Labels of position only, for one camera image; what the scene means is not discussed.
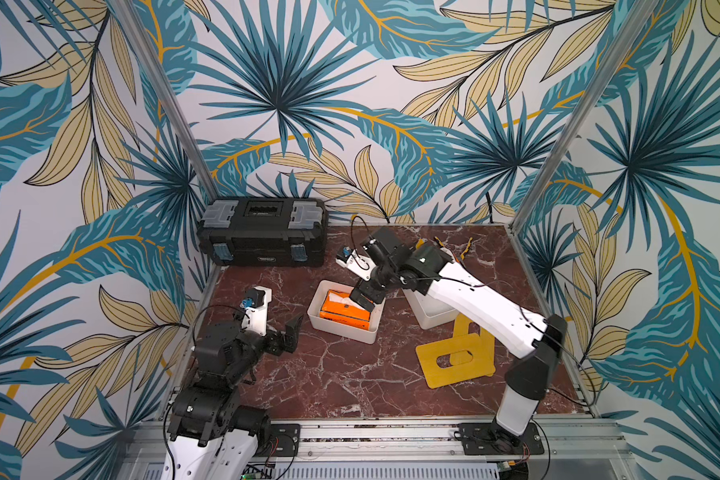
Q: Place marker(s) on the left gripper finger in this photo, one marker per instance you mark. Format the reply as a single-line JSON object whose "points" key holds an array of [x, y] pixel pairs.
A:
{"points": [[278, 344], [292, 333]]}

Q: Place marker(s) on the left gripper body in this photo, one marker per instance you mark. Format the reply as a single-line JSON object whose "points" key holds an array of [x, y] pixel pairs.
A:
{"points": [[272, 343]]}

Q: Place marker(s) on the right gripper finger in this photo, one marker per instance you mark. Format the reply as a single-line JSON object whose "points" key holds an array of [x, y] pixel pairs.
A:
{"points": [[376, 295], [358, 297]]}

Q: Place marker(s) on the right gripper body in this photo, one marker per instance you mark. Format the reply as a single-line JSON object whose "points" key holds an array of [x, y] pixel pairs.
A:
{"points": [[371, 288]]}

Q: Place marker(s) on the orange tissue pack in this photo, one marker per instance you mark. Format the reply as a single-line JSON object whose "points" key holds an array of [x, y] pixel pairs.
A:
{"points": [[338, 308]]}

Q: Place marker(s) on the white tissue box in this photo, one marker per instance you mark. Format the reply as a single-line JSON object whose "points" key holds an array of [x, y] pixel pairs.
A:
{"points": [[367, 337], [429, 312]]}

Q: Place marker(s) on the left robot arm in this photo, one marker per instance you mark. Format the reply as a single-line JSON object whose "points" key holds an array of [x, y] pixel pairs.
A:
{"points": [[209, 433]]}

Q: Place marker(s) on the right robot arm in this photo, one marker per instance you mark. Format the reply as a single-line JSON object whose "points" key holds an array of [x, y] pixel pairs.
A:
{"points": [[383, 263]]}

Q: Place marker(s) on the black plastic toolbox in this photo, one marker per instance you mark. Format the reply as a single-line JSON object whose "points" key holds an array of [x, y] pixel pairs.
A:
{"points": [[258, 232]]}

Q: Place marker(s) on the yellow wooden lid bottom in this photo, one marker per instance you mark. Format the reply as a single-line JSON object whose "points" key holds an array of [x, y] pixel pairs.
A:
{"points": [[465, 356]]}

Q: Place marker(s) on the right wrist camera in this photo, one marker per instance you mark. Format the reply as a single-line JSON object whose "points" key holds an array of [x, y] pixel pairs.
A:
{"points": [[361, 266]]}

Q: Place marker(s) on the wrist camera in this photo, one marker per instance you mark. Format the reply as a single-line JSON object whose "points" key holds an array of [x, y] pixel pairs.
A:
{"points": [[361, 266], [255, 306]]}

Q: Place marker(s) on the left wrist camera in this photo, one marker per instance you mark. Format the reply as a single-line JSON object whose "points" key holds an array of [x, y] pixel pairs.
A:
{"points": [[255, 306]]}

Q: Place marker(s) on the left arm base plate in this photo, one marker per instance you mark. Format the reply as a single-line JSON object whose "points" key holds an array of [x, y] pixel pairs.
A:
{"points": [[283, 441]]}

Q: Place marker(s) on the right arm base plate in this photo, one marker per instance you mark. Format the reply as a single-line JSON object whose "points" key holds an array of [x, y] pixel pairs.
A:
{"points": [[489, 439]]}

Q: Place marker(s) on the aluminium front rail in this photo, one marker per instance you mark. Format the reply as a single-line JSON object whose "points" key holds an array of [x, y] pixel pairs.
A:
{"points": [[571, 447]]}

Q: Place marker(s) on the left aluminium corner post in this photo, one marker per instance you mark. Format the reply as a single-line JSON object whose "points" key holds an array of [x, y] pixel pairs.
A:
{"points": [[141, 43]]}

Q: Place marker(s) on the aluminium corner post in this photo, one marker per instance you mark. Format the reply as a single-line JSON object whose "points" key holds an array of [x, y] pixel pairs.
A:
{"points": [[623, 41], [141, 43]]}

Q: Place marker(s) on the right aluminium corner post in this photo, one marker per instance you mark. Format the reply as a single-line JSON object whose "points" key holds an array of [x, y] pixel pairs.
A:
{"points": [[623, 41]]}

